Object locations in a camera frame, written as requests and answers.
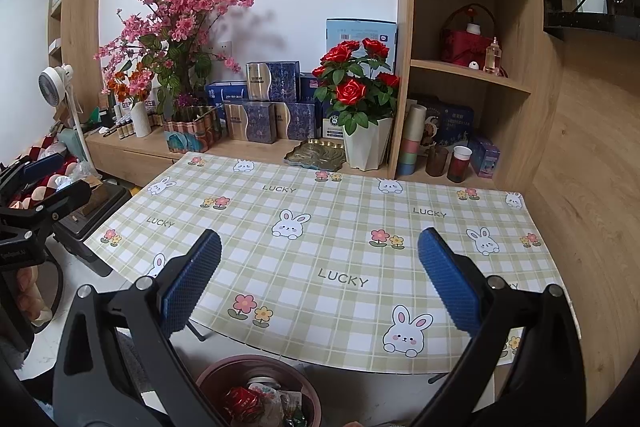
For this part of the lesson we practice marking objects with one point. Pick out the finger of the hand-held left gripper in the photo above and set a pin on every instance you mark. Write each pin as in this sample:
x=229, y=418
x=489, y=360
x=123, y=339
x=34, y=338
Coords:
x=45, y=166
x=70, y=197

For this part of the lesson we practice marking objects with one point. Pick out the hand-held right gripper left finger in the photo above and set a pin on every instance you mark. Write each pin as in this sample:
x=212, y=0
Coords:
x=192, y=277

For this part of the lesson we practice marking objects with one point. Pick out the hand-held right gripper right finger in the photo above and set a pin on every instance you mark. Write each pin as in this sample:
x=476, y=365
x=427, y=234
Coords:
x=450, y=277

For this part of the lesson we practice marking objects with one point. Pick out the pink trash bin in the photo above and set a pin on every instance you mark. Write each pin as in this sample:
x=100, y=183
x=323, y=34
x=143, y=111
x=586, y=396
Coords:
x=210, y=377

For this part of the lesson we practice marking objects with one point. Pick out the green snack wrapper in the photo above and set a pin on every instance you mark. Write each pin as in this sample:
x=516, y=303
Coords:
x=295, y=419

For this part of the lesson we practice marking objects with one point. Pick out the person's left hand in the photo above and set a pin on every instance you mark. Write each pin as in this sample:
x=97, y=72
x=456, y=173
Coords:
x=32, y=302

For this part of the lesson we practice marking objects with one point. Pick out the red white checked cloth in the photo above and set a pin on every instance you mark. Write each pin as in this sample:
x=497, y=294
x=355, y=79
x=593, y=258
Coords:
x=42, y=147

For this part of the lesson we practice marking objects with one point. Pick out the black plastic case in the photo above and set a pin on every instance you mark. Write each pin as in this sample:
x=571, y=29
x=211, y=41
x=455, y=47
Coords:
x=107, y=202

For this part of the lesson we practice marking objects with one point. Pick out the white standing fan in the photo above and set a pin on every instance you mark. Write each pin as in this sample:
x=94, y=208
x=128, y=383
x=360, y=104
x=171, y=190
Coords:
x=52, y=82

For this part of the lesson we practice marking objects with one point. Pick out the row of small brown bottles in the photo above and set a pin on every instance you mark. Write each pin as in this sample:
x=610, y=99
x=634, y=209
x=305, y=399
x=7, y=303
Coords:
x=122, y=127

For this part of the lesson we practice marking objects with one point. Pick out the orange flowers in white vase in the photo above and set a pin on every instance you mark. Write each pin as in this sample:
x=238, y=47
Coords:
x=141, y=122

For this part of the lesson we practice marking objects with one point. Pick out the cup of dark red drink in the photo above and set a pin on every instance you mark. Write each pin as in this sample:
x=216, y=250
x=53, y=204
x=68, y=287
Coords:
x=459, y=167

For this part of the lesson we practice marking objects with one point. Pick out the brown glass tumbler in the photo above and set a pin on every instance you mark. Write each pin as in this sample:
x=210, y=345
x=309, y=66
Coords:
x=437, y=162

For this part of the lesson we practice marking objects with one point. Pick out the small purple box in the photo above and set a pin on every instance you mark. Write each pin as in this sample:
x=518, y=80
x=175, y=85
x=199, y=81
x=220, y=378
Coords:
x=484, y=157

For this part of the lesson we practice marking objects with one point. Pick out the teal patterned dish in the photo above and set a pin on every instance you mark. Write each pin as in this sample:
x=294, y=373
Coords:
x=182, y=142

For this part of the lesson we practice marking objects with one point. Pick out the green checked rabbit tablecloth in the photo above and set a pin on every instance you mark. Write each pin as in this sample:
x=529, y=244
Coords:
x=325, y=232

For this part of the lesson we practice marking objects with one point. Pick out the striped planter basket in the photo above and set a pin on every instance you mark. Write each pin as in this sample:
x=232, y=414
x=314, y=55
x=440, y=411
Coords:
x=192, y=122

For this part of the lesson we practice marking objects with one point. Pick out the stack of coloured paper cups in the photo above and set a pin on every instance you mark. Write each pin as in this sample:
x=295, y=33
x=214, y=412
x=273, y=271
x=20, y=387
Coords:
x=412, y=137

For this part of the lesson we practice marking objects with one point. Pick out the red rose plant white pot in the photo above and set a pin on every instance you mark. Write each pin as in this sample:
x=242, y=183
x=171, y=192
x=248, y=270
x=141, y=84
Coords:
x=367, y=147

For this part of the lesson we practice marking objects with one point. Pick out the dark blue picture box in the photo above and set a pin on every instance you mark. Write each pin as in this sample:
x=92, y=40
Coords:
x=452, y=119

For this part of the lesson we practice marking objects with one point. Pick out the blue and gold gift box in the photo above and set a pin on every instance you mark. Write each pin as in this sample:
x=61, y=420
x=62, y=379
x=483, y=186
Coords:
x=280, y=82
x=300, y=122
x=255, y=124

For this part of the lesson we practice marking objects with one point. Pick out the flat blue carton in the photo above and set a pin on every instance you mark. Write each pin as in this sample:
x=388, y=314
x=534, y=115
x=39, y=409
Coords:
x=225, y=94

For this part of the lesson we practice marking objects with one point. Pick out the white and blue small box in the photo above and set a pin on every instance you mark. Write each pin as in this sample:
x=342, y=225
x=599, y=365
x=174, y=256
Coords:
x=332, y=127

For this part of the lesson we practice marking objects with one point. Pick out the pink blossom artificial tree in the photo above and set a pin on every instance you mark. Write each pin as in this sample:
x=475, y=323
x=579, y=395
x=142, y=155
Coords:
x=185, y=7

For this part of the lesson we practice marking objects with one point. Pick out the plain blue carton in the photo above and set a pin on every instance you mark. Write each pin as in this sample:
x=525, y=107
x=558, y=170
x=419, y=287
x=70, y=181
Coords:
x=307, y=89

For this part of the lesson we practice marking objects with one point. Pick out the red gift basket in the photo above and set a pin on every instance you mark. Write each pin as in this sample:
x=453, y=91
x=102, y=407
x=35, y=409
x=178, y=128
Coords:
x=462, y=47

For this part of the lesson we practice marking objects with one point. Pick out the small white vase red flower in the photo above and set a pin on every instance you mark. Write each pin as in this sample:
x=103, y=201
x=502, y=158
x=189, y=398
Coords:
x=473, y=28

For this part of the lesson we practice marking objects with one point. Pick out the light blue box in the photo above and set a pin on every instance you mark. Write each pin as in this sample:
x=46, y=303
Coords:
x=350, y=29

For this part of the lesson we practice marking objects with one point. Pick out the black stone ledge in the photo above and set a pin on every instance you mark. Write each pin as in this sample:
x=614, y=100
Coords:
x=600, y=24

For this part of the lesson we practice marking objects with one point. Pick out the white wall socket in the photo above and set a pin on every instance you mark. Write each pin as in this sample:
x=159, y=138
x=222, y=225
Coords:
x=222, y=49

